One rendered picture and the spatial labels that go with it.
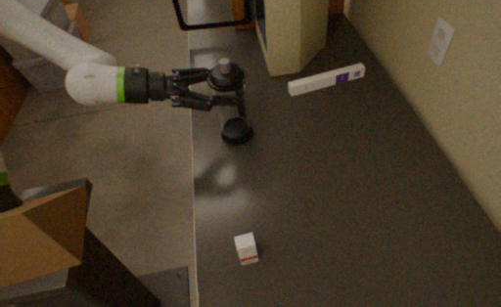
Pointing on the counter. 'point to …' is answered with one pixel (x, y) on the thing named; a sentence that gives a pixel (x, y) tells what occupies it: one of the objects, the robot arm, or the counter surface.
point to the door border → (221, 21)
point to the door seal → (209, 24)
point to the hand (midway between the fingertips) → (227, 89)
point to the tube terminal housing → (294, 19)
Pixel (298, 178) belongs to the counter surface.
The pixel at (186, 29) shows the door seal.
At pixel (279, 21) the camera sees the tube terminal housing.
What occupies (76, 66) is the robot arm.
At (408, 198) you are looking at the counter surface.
